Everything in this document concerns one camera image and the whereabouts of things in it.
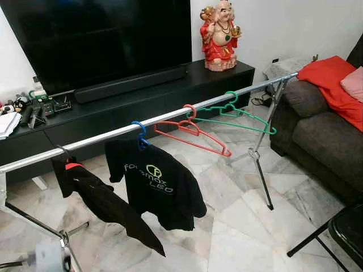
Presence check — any black logo T-shirt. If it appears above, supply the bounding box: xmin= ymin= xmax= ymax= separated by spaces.
xmin=104 ymin=136 xmax=208 ymax=232

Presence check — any blue plastic hanger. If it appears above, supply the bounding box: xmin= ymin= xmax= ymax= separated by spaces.
xmin=132 ymin=120 xmax=151 ymax=151

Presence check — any green plastic hanger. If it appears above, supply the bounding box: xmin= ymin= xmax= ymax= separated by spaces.
xmin=187 ymin=91 xmax=278 ymax=135

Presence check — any red plastic hanger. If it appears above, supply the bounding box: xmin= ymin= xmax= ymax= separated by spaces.
xmin=153 ymin=104 xmax=233 ymax=158

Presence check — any black hanger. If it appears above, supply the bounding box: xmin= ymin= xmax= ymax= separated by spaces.
xmin=56 ymin=145 xmax=74 ymax=162

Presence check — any dark grey sofa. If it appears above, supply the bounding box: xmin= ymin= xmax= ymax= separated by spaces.
xmin=270 ymin=34 xmax=363 ymax=206

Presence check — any pink cushion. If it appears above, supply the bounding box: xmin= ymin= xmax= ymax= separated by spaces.
xmin=340 ymin=66 xmax=363 ymax=103

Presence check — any red blanket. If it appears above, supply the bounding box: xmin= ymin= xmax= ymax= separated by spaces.
xmin=297 ymin=56 xmax=363 ymax=132

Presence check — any black folding chair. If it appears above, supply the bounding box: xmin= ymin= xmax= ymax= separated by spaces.
xmin=286 ymin=201 xmax=363 ymax=272

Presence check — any grey patterned cloth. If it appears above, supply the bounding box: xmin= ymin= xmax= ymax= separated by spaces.
xmin=263 ymin=55 xmax=314 ymax=81

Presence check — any red Buddha statue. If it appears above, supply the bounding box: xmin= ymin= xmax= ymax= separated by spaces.
xmin=199 ymin=0 xmax=243 ymax=72

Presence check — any black TV cabinet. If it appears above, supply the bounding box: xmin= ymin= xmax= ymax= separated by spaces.
xmin=0 ymin=59 xmax=256 ymax=185

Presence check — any black soundbar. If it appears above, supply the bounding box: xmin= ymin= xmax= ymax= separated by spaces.
xmin=74 ymin=64 xmax=188 ymax=104

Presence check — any black shirt red collar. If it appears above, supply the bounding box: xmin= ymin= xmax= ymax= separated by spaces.
xmin=50 ymin=156 xmax=167 ymax=257

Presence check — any silver clothes rack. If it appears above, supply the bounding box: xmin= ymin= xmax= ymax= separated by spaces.
xmin=0 ymin=55 xmax=319 ymax=272

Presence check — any black television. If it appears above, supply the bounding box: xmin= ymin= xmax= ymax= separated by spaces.
xmin=0 ymin=0 xmax=192 ymax=96

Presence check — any small black box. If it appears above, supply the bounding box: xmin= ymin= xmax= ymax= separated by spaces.
xmin=50 ymin=99 xmax=73 ymax=113

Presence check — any black phone stand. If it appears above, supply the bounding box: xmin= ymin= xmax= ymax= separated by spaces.
xmin=28 ymin=108 xmax=49 ymax=128

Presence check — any green mug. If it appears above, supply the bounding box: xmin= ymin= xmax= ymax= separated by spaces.
xmin=28 ymin=88 xmax=49 ymax=103

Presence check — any black white panda toy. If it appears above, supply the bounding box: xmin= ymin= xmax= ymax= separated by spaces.
xmin=0 ymin=97 xmax=29 ymax=114

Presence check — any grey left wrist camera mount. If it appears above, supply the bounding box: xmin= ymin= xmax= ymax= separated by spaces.
xmin=33 ymin=241 xmax=67 ymax=272

